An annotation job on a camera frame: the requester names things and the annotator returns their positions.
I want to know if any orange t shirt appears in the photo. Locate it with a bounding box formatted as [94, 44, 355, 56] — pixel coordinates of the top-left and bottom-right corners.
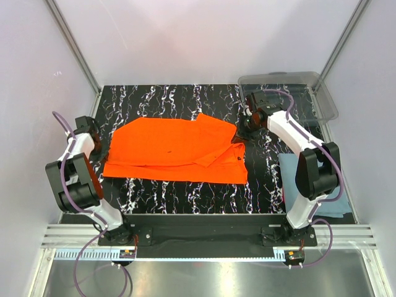
[103, 113, 248, 184]

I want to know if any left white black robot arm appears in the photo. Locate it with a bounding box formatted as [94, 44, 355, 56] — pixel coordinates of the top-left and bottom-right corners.
[45, 111, 138, 245]

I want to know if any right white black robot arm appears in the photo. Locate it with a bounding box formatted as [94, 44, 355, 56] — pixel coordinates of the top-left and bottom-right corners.
[232, 89, 344, 246]

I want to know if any clear plastic bin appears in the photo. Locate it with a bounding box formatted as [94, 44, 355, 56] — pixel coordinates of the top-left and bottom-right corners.
[238, 71, 338, 126]

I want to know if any folded light blue t shirt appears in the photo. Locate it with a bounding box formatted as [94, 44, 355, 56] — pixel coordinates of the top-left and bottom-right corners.
[277, 153, 353, 218]

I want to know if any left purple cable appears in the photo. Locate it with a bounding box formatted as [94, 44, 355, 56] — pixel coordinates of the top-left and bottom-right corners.
[51, 111, 134, 296]

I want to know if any purple cable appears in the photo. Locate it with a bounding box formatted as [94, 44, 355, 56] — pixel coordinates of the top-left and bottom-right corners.
[262, 88, 345, 267]
[51, 111, 134, 296]

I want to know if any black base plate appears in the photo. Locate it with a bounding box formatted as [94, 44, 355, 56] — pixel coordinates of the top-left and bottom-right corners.
[98, 213, 317, 248]

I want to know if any aluminium frame rail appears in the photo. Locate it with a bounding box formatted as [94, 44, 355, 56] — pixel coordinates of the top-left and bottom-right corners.
[41, 225, 376, 249]

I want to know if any white toothed cable duct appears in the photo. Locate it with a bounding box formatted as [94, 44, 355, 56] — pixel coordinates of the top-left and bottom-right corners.
[54, 248, 304, 262]

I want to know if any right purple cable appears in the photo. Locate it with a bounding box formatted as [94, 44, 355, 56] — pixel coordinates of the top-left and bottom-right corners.
[262, 88, 345, 267]

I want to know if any right aluminium corner post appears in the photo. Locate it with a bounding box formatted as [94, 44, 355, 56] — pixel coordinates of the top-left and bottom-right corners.
[320, 0, 371, 80]

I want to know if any aluminium corner post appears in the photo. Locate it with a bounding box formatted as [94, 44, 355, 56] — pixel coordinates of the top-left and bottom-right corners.
[320, 0, 371, 80]
[44, 0, 101, 96]

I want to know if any left aluminium corner post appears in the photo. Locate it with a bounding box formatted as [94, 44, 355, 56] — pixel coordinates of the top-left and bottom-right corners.
[44, 0, 101, 96]

